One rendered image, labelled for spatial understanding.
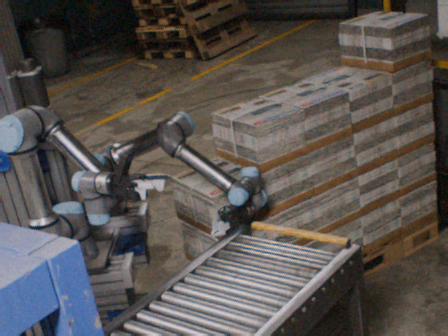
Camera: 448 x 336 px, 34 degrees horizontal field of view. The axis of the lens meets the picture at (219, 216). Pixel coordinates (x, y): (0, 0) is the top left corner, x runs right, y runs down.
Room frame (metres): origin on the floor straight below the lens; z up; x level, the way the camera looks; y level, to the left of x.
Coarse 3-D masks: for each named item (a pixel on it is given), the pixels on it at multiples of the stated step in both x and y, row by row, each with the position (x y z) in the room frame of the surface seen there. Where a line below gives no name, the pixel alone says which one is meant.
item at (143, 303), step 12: (240, 228) 2.64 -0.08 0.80; (228, 240) 2.56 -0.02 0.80; (204, 252) 2.49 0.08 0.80; (216, 252) 2.48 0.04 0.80; (192, 264) 2.41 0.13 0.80; (204, 264) 2.42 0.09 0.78; (180, 276) 2.34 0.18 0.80; (156, 288) 2.28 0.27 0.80; (168, 288) 2.27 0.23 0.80; (144, 300) 2.21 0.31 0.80; (132, 312) 2.15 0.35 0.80; (108, 324) 2.10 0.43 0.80; (120, 324) 2.09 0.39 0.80
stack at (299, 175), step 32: (384, 128) 3.51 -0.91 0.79; (224, 160) 3.38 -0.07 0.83; (320, 160) 3.29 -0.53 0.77; (352, 160) 3.39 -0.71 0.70; (192, 192) 3.11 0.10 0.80; (288, 192) 3.17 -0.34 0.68; (352, 192) 3.37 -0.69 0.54; (384, 192) 3.49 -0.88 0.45; (288, 224) 3.16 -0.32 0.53; (320, 224) 3.26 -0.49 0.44; (352, 224) 3.37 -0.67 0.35; (384, 224) 3.48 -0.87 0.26; (384, 256) 3.47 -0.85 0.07
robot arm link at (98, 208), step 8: (88, 200) 2.33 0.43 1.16; (96, 200) 2.33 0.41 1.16; (104, 200) 2.35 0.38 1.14; (112, 200) 2.39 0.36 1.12; (88, 208) 2.33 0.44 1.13; (96, 208) 2.33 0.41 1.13; (104, 208) 2.34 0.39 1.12; (112, 208) 2.38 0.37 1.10; (88, 216) 2.35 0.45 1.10; (96, 216) 2.32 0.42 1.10; (104, 216) 2.33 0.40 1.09; (96, 224) 2.33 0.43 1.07
